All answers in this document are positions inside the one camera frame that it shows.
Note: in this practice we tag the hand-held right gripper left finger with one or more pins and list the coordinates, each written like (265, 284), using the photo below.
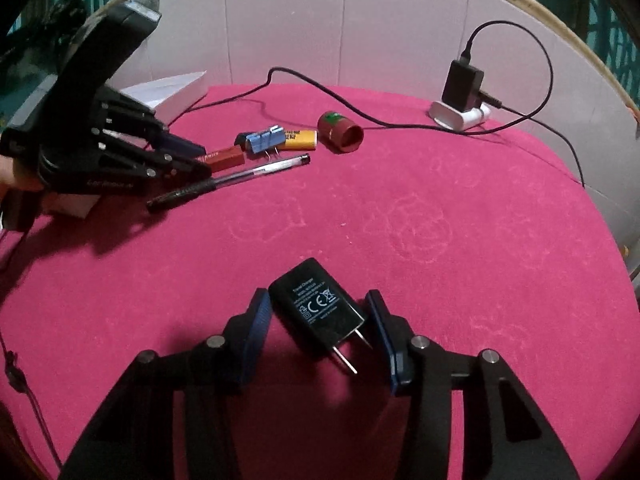
(255, 330)

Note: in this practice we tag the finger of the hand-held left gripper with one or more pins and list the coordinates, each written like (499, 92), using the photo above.
(182, 144)
(190, 167)

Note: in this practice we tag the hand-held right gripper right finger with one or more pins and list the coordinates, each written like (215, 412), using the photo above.
(387, 340)

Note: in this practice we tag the small red box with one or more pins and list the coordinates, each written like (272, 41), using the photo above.
(227, 158)

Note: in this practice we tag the black pronged wall charger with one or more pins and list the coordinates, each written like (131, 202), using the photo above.
(315, 310)

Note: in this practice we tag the person's left hand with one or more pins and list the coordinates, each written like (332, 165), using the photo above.
(10, 172)

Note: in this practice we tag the small black block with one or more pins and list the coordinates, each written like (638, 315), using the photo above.
(241, 141)

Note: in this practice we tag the black clear pen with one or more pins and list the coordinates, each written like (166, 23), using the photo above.
(260, 169)

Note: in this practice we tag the blue binder clip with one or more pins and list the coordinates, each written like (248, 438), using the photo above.
(262, 141)

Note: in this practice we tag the red tablecloth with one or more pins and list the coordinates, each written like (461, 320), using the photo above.
(450, 260)

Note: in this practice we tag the red cylindrical cap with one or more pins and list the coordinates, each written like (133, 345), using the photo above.
(340, 135)

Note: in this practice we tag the white power strip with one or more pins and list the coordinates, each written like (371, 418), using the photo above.
(455, 117)

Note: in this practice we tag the black plugged-in charger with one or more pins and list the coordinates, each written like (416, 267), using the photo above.
(462, 85)

